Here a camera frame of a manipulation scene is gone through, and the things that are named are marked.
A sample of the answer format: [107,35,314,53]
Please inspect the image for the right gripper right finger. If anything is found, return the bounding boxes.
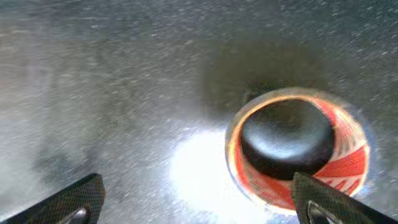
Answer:
[291,171,398,224]

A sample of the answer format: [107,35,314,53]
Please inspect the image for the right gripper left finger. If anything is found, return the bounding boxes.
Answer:
[0,173,106,224]

